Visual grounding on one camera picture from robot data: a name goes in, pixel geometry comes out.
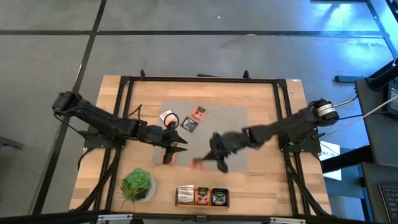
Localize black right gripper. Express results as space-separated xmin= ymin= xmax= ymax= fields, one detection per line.
xmin=192 ymin=130 xmax=252 ymax=174

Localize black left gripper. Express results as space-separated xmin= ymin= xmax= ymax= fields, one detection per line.
xmin=146 ymin=124 xmax=188 ymax=166

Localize grey woven placemat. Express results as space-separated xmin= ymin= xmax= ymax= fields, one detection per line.
xmin=151 ymin=99 xmax=250 ymax=174

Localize green tea packets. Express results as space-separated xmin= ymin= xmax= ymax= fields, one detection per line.
xmin=211 ymin=190 xmax=229 ymax=207

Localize green succulent in white pot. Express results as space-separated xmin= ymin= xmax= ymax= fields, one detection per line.
xmin=119 ymin=167 xmax=158 ymax=210

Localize white paper sign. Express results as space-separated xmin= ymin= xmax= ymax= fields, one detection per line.
xmin=318 ymin=140 xmax=343 ymax=182

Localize black desk leg beam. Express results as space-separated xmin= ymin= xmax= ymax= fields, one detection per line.
xmin=321 ymin=144 xmax=374 ymax=174

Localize teal metal bar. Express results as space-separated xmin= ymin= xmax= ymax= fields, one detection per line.
xmin=334 ymin=75 xmax=368 ymax=84

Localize dark grey desk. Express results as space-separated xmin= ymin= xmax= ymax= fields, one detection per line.
xmin=354 ymin=77 xmax=398 ymax=224

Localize black overhead beam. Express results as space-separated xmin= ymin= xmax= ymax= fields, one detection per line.
xmin=0 ymin=210 xmax=398 ymax=224

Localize grey chair base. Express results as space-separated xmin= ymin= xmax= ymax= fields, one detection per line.
xmin=0 ymin=135 xmax=25 ymax=151

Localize black laptop keyboard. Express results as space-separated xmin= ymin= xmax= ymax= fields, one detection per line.
xmin=378 ymin=183 xmax=398 ymax=224

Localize black monitor bar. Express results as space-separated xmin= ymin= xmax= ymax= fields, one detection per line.
xmin=366 ymin=57 xmax=398 ymax=91

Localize black desk monitor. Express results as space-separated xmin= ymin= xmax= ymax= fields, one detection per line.
xmin=386 ymin=80 xmax=398 ymax=118

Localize black left camera cable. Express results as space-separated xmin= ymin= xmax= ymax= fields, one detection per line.
xmin=126 ymin=104 xmax=180 ymax=130

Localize black aluminium table frame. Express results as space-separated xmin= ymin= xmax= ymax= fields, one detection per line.
xmin=68 ymin=68 xmax=333 ymax=218

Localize silver beam bracket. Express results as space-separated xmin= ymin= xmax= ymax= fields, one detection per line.
xmin=269 ymin=217 xmax=308 ymax=224
xmin=97 ymin=213 xmax=134 ymax=222

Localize beige power cable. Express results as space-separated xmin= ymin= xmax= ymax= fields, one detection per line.
xmin=333 ymin=95 xmax=359 ymax=108

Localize black power cable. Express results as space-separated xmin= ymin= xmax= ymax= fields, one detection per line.
xmin=337 ymin=114 xmax=365 ymax=121

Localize white cable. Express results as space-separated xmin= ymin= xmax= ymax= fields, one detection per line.
xmin=320 ymin=94 xmax=398 ymax=141

